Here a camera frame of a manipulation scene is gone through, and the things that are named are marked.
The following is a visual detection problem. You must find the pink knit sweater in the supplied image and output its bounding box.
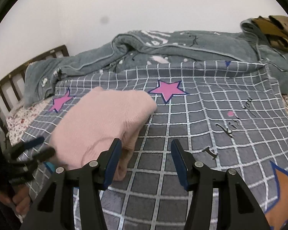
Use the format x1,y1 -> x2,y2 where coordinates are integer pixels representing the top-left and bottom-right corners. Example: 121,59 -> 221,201
49,87 -> 157,181

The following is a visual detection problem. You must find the brown clothes pile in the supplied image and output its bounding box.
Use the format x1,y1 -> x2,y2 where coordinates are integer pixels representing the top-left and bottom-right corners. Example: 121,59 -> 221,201
252,15 -> 288,52

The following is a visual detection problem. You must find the person's left hand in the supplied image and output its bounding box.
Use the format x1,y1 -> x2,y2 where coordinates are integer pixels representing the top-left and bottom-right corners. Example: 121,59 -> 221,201
0,184 -> 31,216

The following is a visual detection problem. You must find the floral bed sheet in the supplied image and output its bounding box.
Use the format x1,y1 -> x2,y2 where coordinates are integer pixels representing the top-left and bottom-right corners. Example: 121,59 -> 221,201
6,97 -> 52,145

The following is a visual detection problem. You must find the dark wooden headboard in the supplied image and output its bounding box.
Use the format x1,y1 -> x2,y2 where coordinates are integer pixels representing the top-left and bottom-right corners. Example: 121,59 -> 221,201
0,45 -> 69,129

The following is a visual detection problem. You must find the grey checked star blanket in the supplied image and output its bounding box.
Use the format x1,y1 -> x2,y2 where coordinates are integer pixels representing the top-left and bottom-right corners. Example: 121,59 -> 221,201
21,61 -> 288,229

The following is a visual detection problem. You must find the grey-green quilted duvet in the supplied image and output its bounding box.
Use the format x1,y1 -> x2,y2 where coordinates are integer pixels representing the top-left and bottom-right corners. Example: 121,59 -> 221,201
23,19 -> 288,107

